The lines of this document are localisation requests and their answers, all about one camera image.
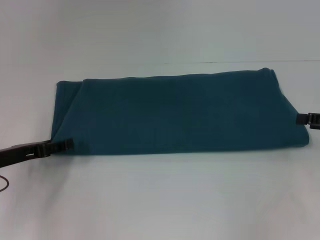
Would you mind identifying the blue teal shirt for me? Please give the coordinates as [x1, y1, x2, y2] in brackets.
[49, 67, 312, 155]

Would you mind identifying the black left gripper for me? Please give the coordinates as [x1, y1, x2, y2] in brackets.
[0, 137, 75, 169]

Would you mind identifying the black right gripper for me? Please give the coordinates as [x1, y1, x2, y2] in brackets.
[296, 112, 320, 130]

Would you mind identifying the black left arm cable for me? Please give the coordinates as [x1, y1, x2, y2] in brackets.
[0, 175, 11, 194]

